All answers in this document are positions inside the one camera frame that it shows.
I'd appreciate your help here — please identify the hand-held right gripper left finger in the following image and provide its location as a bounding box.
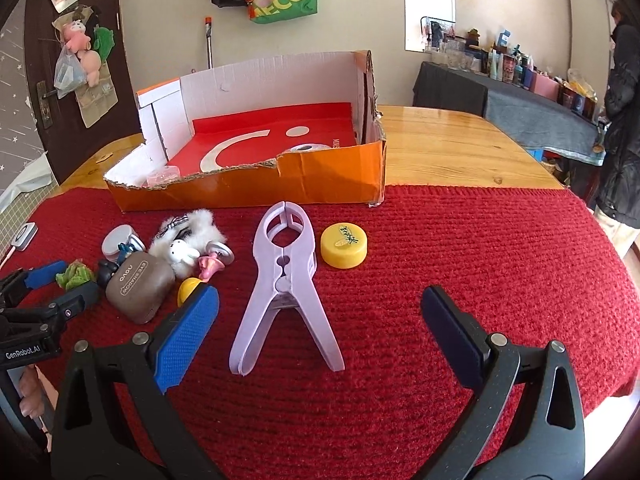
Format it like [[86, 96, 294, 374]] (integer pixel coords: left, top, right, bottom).
[[51, 285, 226, 480]]

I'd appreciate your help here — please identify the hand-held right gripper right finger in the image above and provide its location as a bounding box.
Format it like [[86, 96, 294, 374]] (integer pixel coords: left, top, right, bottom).
[[421, 285, 586, 480]]

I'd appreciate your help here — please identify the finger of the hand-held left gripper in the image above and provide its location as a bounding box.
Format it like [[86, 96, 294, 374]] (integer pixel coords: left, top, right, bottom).
[[0, 260, 69, 311], [30, 282, 101, 332]]

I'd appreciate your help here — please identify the green succulent toy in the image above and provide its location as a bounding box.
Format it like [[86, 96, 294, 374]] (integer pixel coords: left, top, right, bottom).
[[55, 259, 96, 291]]

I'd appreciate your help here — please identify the small black-haired doll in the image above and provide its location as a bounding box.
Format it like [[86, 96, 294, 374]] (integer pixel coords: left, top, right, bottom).
[[96, 259, 119, 289]]

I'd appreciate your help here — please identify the small yellow toy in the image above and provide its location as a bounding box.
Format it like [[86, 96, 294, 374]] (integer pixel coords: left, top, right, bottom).
[[177, 277, 206, 308]]

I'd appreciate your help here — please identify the brown eye shadow case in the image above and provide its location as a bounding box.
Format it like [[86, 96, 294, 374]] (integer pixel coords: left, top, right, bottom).
[[105, 255, 176, 324]]

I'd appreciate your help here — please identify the white round compact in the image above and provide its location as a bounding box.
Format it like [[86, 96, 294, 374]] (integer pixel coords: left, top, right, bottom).
[[101, 226, 141, 263]]

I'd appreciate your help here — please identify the small blue figure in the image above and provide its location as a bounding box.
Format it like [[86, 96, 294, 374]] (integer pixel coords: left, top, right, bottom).
[[118, 238, 146, 260]]

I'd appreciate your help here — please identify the white fluffy bunny plush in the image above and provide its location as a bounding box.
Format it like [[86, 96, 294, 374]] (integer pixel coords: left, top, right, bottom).
[[148, 210, 227, 278]]

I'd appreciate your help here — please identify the purple plastic clamp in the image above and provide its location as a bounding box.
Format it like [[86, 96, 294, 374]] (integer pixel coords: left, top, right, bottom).
[[228, 201, 346, 377]]

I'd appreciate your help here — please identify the yellow bottle cap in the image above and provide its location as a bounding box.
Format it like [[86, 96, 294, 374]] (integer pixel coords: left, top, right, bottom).
[[320, 221, 368, 268]]

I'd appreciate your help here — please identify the orange cardboard box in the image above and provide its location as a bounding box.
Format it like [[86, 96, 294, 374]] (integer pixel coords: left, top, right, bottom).
[[103, 50, 388, 212]]

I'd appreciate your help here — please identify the person's left hand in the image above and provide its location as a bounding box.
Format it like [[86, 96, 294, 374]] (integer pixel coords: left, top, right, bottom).
[[20, 365, 57, 433]]

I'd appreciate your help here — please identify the small white device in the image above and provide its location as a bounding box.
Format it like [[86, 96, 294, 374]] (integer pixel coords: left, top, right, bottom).
[[11, 222, 38, 251]]

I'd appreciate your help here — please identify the red knitted mat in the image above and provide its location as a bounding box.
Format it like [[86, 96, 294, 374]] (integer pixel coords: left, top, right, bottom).
[[0, 185, 640, 480]]

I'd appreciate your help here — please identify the silver round disc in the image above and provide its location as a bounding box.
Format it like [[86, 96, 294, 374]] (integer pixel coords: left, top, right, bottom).
[[206, 241, 236, 265]]

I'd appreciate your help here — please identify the small clear plastic case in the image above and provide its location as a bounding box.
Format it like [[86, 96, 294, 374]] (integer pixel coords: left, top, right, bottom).
[[146, 169, 182, 187]]

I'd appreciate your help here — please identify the beige hanging pouch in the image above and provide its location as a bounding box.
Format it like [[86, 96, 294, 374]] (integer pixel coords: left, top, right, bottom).
[[75, 67, 118, 128]]

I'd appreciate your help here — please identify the clear plastic bag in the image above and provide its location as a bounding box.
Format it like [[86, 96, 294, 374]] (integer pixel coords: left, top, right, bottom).
[[54, 50, 86, 100]]

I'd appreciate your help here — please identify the white tape roll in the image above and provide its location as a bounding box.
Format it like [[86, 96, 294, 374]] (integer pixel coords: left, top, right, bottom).
[[280, 142, 331, 156]]

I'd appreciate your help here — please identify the dark brown door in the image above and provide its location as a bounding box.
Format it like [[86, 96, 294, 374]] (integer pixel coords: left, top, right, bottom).
[[0, 0, 146, 186]]

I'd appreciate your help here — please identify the grey cloth covered table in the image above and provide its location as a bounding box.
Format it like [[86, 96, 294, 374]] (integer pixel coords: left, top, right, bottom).
[[412, 61, 606, 166]]

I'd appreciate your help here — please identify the pink plush toy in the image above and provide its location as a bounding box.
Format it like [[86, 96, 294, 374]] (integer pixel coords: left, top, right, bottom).
[[62, 19, 101, 86]]

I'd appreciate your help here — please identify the green plush toy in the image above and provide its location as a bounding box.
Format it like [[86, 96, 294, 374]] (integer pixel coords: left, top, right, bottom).
[[92, 26, 116, 61]]

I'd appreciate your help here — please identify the row of bottles and boxes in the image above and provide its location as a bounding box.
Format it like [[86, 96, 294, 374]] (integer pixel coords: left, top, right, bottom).
[[425, 15, 601, 121]]

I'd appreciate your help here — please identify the metal door handle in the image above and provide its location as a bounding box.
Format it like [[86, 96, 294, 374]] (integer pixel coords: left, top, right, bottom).
[[37, 82, 56, 128]]

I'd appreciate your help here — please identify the mop handle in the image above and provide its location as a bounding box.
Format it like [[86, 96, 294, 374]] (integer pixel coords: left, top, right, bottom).
[[202, 16, 216, 68]]

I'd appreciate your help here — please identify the wall mirror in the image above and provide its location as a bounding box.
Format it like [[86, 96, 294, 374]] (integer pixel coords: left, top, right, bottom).
[[402, 0, 457, 53]]

